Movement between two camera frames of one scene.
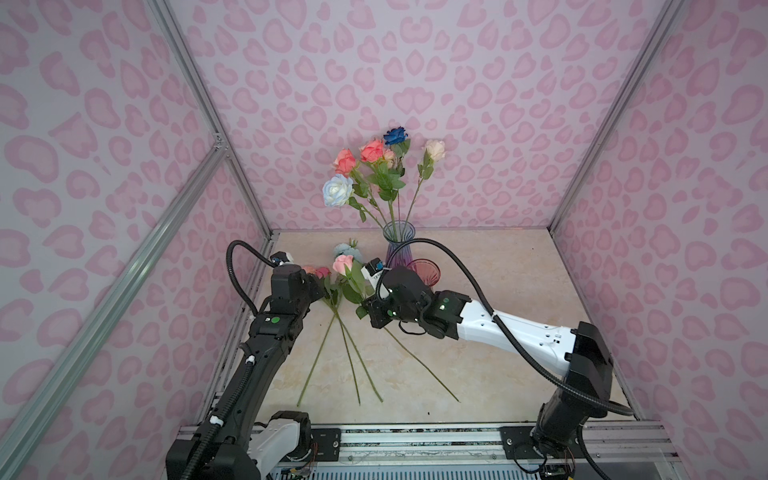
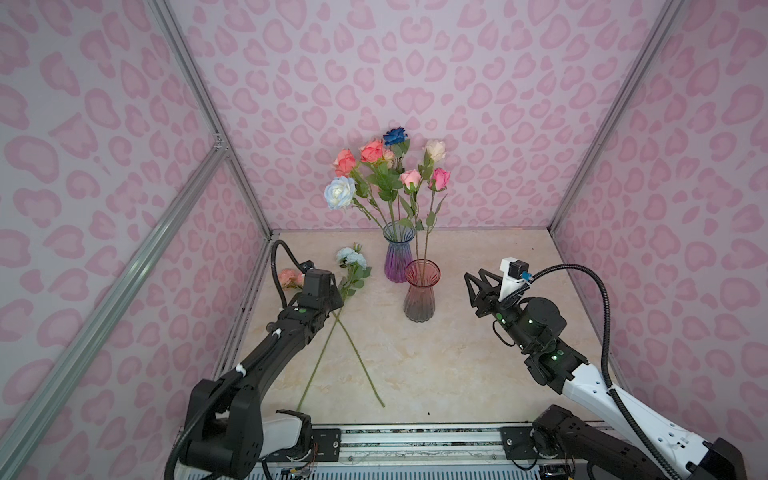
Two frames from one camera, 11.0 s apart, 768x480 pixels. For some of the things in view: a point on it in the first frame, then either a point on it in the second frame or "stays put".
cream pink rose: (434, 151) stays put
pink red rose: (387, 180) stays put
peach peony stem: (311, 271) → (293, 280)
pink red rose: (346, 164) stays put
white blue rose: (337, 191) stays put
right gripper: (373, 307) → (488, 298)
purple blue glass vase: (394, 233) stays put
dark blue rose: (396, 138) stays put
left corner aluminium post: (209, 113) stays put
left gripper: (310, 283) → (336, 300)
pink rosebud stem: (406, 349) → (411, 181)
